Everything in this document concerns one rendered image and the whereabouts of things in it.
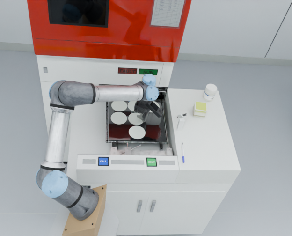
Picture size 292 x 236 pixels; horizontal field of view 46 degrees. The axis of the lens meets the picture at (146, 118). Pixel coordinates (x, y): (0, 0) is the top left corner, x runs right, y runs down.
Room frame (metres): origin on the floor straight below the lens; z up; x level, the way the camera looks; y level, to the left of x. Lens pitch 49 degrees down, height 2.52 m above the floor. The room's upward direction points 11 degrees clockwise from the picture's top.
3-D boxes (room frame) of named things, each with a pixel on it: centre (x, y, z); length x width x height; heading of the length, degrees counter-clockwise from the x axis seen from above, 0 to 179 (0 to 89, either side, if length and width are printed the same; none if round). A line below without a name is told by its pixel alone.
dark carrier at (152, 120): (1.41, 0.06, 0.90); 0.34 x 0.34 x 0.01; 12
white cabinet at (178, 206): (1.33, -0.04, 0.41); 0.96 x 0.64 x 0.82; 102
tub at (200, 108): (1.50, -0.32, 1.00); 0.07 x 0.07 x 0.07; 3
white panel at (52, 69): (1.59, 0.29, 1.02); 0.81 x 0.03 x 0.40; 102
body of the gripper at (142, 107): (1.40, 0.03, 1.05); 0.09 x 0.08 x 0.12; 75
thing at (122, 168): (1.04, 0.05, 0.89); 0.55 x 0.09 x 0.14; 102
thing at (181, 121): (1.36, -0.20, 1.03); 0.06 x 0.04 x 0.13; 12
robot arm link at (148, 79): (1.40, 0.02, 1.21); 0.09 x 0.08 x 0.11; 137
